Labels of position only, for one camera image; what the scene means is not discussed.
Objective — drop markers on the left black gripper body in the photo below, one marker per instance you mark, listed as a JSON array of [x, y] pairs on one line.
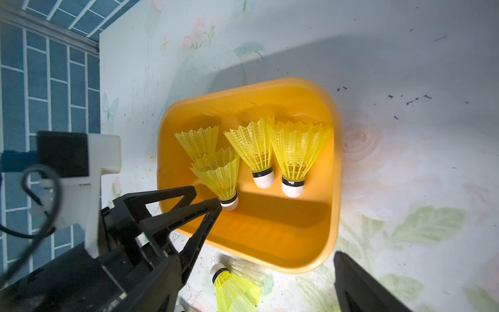
[[138, 271]]

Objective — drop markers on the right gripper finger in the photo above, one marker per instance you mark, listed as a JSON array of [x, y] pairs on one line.
[[357, 290]]

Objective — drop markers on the yellow shuttlecock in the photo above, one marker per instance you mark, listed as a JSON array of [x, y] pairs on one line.
[[219, 172], [297, 147], [200, 143], [234, 293], [253, 145]]

